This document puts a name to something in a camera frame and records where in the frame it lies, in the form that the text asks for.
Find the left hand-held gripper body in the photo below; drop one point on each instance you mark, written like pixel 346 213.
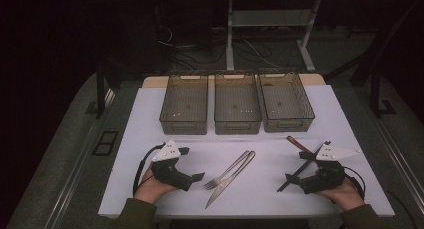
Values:
pixel 171 174

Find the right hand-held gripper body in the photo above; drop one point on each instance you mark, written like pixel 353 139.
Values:
pixel 326 179

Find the silver metal fork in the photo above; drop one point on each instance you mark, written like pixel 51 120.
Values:
pixel 210 184

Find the red-brown wooden spoon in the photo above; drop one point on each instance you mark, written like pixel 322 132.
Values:
pixel 296 143

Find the silver metal knife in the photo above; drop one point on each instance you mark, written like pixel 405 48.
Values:
pixel 216 195

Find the smoked transparent plastic basket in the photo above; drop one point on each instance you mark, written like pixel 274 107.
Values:
pixel 286 102
pixel 184 104
pixel 237 104

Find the person's left hand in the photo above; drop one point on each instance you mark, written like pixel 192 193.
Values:
pixel 150 190

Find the person's right hand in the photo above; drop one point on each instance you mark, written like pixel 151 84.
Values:
pixel 348 195

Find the white table mat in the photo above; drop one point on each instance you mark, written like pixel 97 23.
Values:
pixel 266 195

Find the black metal stand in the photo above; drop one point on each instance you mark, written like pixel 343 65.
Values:
pixel 376 95

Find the metal floor rail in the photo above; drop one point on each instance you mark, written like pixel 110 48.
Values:
pixel 76 175
pixel 400 169

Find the white metal desk frame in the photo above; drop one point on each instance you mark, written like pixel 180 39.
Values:
pixel 230 39

